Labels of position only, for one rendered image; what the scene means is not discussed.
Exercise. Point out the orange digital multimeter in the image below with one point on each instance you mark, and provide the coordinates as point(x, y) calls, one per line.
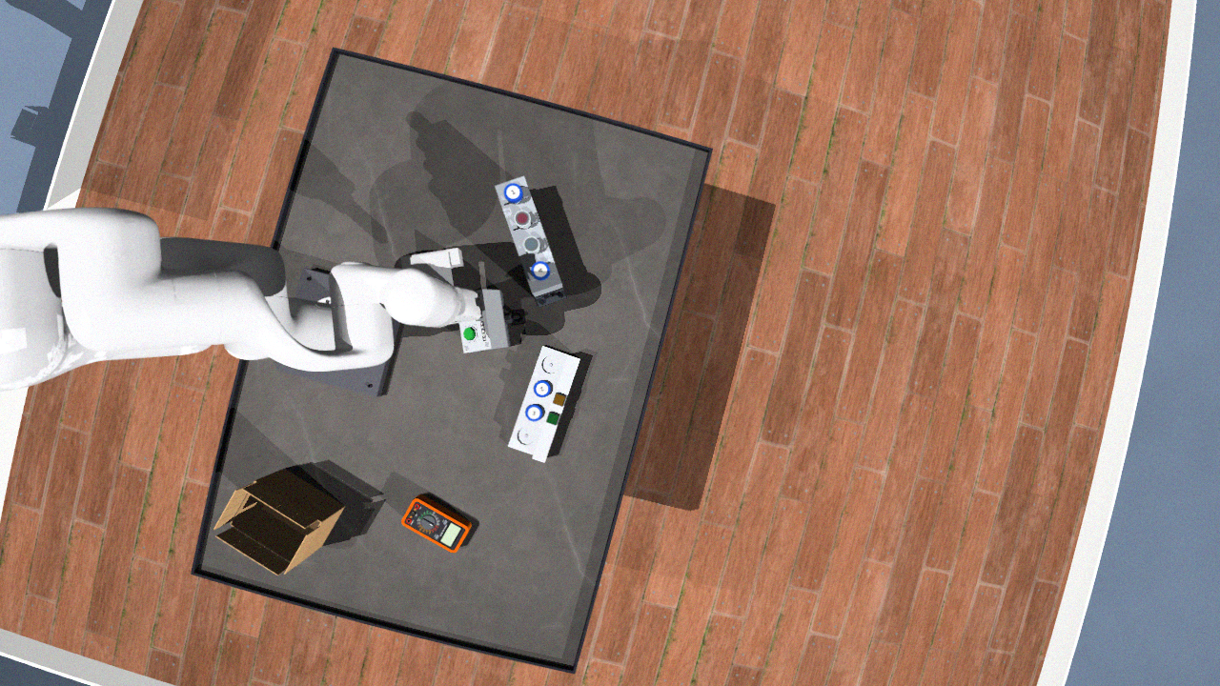
point(436, 523)

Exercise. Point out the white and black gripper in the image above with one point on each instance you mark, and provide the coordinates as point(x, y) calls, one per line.
point(469, 308)

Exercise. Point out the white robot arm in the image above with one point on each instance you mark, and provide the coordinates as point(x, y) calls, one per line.
point(121, 303)

